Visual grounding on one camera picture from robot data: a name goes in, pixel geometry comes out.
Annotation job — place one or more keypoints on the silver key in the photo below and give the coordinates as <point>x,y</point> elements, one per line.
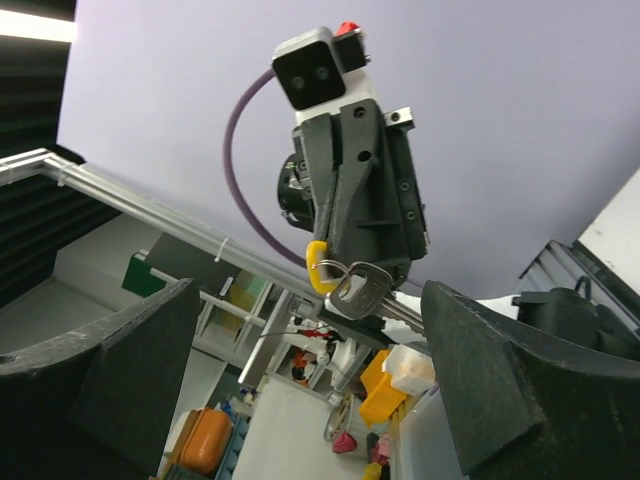
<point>366,290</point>

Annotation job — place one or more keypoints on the aluminium frame rail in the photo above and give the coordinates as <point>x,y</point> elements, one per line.
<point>80,178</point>

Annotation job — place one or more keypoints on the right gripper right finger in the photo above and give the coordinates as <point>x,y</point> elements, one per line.
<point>551,394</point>

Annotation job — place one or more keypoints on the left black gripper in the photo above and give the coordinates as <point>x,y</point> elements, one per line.
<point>366,204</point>

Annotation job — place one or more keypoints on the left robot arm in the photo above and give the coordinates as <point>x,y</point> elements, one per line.
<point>293,196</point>

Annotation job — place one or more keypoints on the orange case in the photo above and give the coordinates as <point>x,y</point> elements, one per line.
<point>208,433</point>

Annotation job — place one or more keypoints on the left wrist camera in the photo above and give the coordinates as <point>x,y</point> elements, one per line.
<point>313,68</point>

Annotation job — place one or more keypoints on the yellow bin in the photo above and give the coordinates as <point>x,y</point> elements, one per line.
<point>381,398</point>

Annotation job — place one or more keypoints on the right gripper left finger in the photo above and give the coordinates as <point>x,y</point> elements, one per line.
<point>99,400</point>

